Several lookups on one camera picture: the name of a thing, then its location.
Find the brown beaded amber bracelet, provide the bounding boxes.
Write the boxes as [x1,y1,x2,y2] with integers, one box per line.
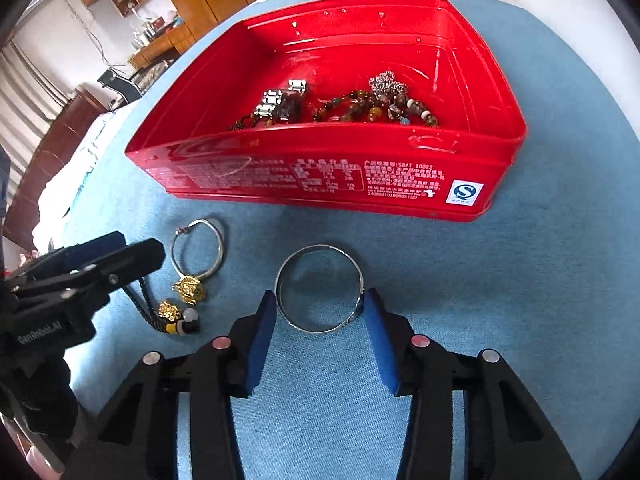
[369,94,442,129]

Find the black cord gold charm keychain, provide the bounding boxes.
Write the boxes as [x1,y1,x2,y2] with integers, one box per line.
[122,274,209,336]

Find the thin silver bangle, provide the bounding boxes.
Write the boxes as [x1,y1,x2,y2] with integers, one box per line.
[169,217,226,282]

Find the wall cable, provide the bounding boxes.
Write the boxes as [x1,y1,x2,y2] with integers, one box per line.
[64,0,114,69]

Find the beige curtain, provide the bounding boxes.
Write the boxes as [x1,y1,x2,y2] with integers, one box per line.
[0,39,71,187]

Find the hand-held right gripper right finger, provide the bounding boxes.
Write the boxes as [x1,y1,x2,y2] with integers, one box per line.
[363,287,583,480]

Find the silver chain bracelet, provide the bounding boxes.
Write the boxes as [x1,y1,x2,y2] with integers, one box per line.
[368,72,407,99]

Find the wooden desk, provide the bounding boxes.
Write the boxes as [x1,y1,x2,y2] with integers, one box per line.
[127,24,197,72]

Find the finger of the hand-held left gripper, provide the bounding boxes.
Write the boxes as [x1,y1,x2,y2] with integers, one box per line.
[10,231,126,286]
[12,238,166,311]

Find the wide silver bangle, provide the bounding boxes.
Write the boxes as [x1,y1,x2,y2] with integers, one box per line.
[275,244,365,334]

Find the silver wristwatch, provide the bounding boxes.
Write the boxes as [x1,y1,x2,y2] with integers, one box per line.
[252,78,309,124]

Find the white bedding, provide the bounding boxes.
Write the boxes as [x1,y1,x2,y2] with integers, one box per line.
[30,99,147,262]

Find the dark wooden headboard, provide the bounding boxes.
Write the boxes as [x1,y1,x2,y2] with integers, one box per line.
[2,84,109,252]

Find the black office chair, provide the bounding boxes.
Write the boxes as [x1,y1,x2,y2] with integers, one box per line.
[97,67,144,107]

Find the black beaded pendant necklace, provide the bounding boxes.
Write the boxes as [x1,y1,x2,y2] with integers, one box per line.
[222,112,262,134]

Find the red tin box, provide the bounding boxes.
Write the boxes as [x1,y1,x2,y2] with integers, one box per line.
[124,0,529,225]

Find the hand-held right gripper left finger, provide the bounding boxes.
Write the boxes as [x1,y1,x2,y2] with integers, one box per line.
[67,290,278,480]

